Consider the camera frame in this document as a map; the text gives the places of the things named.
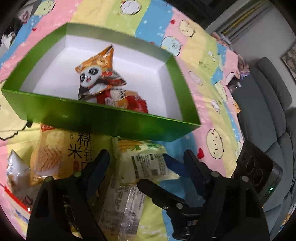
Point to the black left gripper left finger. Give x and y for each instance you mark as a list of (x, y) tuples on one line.
[(61, 210)]

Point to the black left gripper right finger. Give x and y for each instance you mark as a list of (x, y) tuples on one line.
[(231, 211)]

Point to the white red blue snack bag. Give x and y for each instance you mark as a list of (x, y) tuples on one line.
[(21, 195)]

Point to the yellow rice cracker bag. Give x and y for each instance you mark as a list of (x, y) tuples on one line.
[(59, 153)]

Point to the white green snack packet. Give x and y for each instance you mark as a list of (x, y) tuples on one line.
[(137, 160)]

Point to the orange panda snack packet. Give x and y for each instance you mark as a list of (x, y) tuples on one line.
[(101, 83)]

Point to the clear cracker packet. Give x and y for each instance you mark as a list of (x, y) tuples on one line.
[(121, 211)]

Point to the grey sofa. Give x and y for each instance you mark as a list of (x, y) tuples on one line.
[(267, 119)]

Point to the green cardboard box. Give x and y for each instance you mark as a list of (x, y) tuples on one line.
[(44, 86)]

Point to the colourful cartoon bed sheet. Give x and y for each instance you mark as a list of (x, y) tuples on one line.
[(207, 66)]

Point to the pile of clothes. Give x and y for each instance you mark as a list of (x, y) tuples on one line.
[(13, 28)]

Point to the black phone on mount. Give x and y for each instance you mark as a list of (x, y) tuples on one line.
[(262, 171)]

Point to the framed wall picture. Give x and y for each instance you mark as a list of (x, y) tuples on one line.
[(289, 59)]

